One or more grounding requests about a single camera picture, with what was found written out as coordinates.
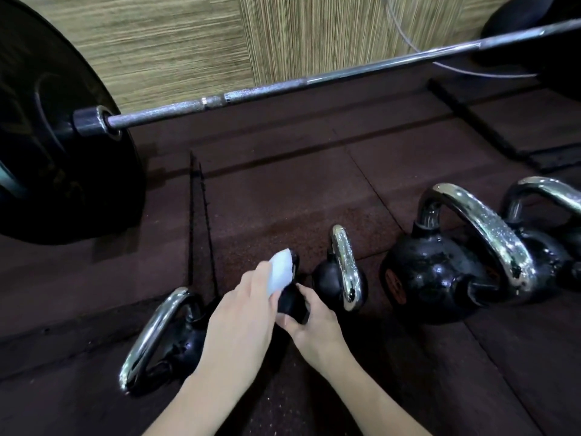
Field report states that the person's right hand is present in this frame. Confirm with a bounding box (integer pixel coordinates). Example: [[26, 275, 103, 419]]
[[274, 282, 354, 376]]

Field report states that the person's left hand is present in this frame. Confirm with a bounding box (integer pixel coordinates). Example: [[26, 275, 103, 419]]
[[199, 261, 285, 387]]

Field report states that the tiny black kettlebell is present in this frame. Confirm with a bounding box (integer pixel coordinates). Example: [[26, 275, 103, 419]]
[[276, 249, 312, 325]]

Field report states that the white wipe cloth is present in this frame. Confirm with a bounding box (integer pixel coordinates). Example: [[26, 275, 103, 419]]
[[266, 248, 294, 299]]

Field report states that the person's left forearm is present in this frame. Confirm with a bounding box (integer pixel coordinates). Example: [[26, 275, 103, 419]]
[[144, 368, 256, 436]]

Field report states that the person's right forearm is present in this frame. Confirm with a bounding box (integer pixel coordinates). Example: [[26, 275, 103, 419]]
[[318, 352, 433, 436]]

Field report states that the steel barbell bar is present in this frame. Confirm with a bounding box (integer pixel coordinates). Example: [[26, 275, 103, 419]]
[[72, 18, 581, 142]]

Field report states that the black weight plate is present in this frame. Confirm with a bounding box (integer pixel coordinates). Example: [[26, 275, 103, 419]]
[[474, 0, 581, 101], [0, 0, 147, 246]]

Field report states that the small black kettlebell chrome handle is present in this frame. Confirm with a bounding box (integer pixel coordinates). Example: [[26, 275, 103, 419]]
[[311, 224, 369, 314]]

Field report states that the large black kettlebell chrome handle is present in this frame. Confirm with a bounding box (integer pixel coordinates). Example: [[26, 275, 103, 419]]
[[379, 182, 539, 326], [498, 176, 581, 306]]

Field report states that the grey cable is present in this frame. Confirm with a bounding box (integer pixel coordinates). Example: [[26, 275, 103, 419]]
[[380, 0, 539, 80]]

